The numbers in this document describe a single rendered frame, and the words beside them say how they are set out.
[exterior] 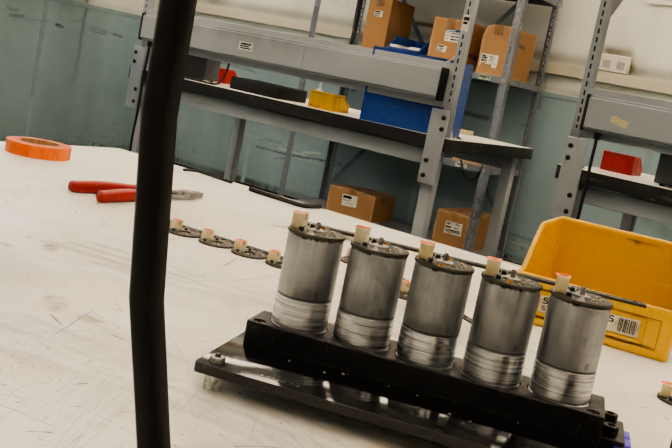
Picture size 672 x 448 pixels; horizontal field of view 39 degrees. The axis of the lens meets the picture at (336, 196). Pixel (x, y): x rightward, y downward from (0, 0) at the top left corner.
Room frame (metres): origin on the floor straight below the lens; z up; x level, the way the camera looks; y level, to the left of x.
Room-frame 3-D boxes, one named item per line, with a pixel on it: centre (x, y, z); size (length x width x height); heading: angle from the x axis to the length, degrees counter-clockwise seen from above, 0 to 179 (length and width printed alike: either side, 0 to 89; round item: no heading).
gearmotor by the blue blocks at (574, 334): (0.37, -0.10, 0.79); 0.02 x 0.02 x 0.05
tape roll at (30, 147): (0.88, 0.28, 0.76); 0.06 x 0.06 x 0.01
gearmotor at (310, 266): (0.40, 0.00, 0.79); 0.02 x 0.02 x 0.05
